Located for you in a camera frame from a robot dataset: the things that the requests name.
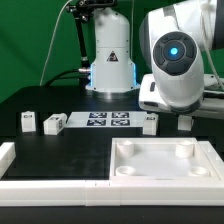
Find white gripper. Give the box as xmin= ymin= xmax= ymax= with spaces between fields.
xmin=138 ymin=73 xmax=224 ymax=120

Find white left fence rail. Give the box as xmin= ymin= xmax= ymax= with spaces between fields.
xmin=0 ymin=142 xmax=16 ymax=179

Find white square tabletop tray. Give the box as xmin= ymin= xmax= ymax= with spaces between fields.
xmin=109 ymin=138 xmax=221 ymax=181

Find grey cable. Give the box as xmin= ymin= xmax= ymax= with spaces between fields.
xmin=39 ymin=0 xmax=73 ymax=87

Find white front fence rail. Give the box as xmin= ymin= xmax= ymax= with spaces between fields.
xmin=0 ymin=181 xmax=224 ymax=207

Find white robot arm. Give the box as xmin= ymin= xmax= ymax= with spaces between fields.
xmin=86 ymin=0 xmax=224 ymax=119

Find white tag marker sheet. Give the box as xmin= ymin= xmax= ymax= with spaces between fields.
xmin=66 ymin=111 xmax=146 ymax=128

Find black cables at base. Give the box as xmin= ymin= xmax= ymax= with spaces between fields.
xmin=44 ymin=68 xmax=88 ymax=88

